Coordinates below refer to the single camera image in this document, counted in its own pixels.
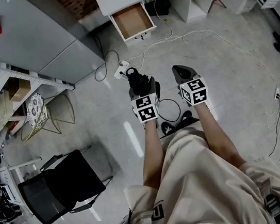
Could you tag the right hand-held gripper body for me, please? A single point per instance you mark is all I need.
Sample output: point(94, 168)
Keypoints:
point(195, 91)

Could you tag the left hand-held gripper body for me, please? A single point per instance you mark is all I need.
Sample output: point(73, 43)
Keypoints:
point(146, 108)

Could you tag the person's right forearm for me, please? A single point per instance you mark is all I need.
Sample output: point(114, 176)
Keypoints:
point(216, 136)

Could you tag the person's left forearm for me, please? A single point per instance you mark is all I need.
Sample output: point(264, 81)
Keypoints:
point(151, 154)

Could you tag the person's right black shoe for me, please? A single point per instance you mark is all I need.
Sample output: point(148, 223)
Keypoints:
point(186, 117)

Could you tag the person's black shoe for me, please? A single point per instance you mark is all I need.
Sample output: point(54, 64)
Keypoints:
point(186, 117)
point(168, 128)

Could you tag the person's left black shoe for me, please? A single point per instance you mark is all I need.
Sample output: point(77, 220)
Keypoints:
point(168, 128)

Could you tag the small white power strip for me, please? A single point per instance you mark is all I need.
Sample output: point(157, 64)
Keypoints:
point(277, 93)

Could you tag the black bag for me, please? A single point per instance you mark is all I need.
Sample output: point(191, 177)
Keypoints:
point(159, 6)

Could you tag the beige shirt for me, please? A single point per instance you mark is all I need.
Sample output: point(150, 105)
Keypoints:
point(206, 190)

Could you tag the black office chair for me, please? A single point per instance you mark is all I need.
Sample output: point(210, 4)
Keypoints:
point(69, 179)

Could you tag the white metal shelf rack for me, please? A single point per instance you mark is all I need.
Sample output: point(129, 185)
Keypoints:
point(33, 78)

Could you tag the cardboard box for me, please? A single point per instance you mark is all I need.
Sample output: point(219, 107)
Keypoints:
point(20, 90)

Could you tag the white small table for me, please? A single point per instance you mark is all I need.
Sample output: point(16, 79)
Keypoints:
point(9, 180)

